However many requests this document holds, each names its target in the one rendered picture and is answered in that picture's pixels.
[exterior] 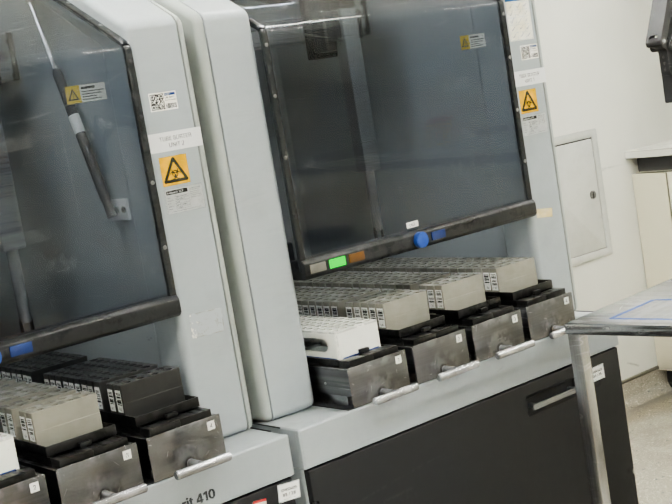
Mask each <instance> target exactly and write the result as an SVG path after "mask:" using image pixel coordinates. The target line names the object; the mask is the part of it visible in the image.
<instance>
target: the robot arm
mask: <svg viewBox="0 0 672 504"><path fill-rule="evenodd" d="M656 35H658V37H657V38H655V36H656ZM645 44H646V47H647V48H650V51H651V52H653V53H654V52H658V54H659V61H660V68H661V74H662V81H663V89H664V97H665V103H672V0H652V6H651V12H650V18H649V24H648V30H647V36H646V43H645Z"/></svg>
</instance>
